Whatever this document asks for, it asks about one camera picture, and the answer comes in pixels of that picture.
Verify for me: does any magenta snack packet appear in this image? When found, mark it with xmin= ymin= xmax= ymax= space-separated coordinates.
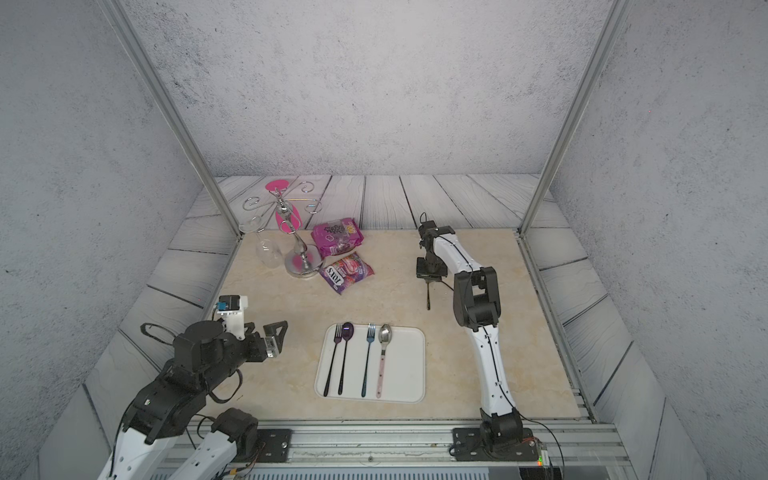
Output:
xmin=311 ymin=217 xmax=364 ymax=258

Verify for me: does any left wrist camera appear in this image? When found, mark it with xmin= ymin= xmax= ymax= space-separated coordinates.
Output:
xmin=212 ymin=295 xmax=248 ymax=340

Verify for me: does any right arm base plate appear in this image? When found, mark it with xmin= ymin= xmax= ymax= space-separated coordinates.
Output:
xmin=448 ymin=427 xmax=542 ymax=465

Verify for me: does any white square tray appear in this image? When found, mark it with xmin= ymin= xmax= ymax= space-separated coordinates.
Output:
xmin=314 ymin=324 xmax=426 ymax=404

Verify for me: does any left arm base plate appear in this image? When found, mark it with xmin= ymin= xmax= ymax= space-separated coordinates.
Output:
xmin=227 ymin=427 xmax=293 ymax=463

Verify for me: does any clear wine glass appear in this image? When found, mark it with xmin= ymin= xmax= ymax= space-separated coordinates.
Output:
xmin=239 ymin=216 xmax=283 ymax=269

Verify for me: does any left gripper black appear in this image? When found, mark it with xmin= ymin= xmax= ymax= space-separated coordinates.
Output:
xmin=199 ymin=318 xmax=290 ymax=397

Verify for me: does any pink wine glass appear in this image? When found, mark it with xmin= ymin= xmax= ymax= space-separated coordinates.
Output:
xmin=266 ymin=179 xmax=302 ymax=234

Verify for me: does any purple candy packet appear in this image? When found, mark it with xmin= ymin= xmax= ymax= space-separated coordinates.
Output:
xmin=320 ymin=252 xmax=375 ymax=295

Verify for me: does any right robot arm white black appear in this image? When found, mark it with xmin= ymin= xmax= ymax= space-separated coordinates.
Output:
xmin=416 ymin=218 xmax=525 ymax=452

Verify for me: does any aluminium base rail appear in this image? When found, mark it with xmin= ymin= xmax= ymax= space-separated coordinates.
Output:
xmin=222 ymin=419 xmax=636 ymax=479

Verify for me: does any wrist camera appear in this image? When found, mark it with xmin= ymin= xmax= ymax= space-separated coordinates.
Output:
xmin=418 ymin=220 xmax=439 ymax=240
xmin=212 ymin=295 xmax=248 ymax=340

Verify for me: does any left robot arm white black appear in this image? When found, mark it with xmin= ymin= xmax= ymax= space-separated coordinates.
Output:
xmin=100 ymin=321 xmax=292 ymax=479

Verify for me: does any silver spoon pink handle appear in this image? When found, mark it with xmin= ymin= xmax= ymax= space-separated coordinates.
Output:
xmin=376 ymin=324 xmax=393 ymax=398

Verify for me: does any aluminium frame post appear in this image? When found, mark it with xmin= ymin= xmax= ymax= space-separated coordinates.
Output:
xmin=98 ymin=0 xmax=243 ymax=240
xmin=518 ymin=0 xmax=633 ymax=238

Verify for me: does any left aluminium frame post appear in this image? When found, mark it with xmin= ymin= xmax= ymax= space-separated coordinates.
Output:
xmin=98 ymin=0 xmax=243 ymax=240

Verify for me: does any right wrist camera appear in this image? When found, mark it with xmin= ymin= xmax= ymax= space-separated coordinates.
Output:
xmin=418 ymin=220 xmax=439 ymax=240

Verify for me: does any right aluminium frame post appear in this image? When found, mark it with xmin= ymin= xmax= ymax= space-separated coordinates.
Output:
xmin=518 ymin=0 xmax=633 ymax=238

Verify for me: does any blue fork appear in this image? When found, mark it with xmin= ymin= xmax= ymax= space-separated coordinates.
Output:
xmin=361 ymin=324 xmax=376 ymax=398

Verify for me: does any dark purple fork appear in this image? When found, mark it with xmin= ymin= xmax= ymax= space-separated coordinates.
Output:
xmin=323 ymin=324 xmax=343 ymax=397

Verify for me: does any silver glass holder stand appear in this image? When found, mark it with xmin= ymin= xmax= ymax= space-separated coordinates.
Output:
xmin=242 ymin=181 xmax=323 ymax=278

